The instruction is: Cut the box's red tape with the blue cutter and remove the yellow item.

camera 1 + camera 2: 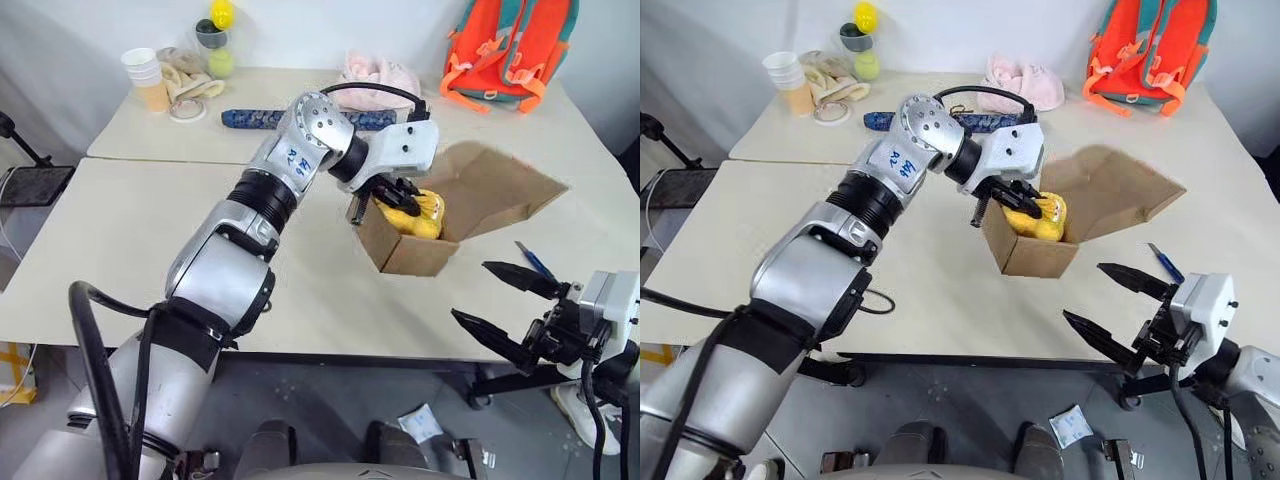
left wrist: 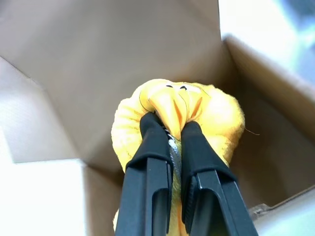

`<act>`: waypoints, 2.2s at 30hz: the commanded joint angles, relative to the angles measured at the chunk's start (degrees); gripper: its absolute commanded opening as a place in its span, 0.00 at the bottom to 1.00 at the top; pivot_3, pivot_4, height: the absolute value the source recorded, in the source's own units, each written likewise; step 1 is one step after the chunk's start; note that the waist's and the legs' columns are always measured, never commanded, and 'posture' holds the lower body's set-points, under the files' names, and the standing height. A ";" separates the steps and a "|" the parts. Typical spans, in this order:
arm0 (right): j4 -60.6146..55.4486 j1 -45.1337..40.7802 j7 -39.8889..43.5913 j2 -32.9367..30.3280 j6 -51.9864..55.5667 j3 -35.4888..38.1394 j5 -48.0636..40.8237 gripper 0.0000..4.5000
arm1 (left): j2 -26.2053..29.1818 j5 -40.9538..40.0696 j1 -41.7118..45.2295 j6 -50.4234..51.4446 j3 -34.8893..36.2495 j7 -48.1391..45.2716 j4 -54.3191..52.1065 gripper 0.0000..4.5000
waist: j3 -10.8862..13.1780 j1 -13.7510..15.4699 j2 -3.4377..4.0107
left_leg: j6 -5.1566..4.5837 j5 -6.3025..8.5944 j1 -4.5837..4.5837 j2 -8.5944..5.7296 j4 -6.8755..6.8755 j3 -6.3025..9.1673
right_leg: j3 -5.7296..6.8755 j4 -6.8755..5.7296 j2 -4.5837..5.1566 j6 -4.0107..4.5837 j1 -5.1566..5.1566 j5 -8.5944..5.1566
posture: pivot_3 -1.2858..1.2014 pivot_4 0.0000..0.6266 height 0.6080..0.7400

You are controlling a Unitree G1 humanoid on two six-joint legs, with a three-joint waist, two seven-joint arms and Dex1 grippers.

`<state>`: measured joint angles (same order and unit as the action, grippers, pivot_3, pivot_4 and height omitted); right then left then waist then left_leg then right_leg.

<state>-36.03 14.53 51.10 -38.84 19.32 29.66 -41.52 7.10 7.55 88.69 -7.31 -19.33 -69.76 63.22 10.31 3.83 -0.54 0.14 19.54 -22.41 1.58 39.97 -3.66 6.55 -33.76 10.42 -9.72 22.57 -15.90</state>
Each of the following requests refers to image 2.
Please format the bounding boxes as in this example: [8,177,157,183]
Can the yellow plush item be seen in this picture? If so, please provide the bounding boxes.
[111,79,260,236]

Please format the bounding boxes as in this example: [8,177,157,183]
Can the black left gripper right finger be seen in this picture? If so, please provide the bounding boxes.
[180,121,259,236]

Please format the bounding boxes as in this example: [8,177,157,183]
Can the brown cardboard box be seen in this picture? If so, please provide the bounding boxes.
[0,0,315,236]

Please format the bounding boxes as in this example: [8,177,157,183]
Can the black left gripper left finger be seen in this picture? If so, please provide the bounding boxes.
[115,112,173,236]

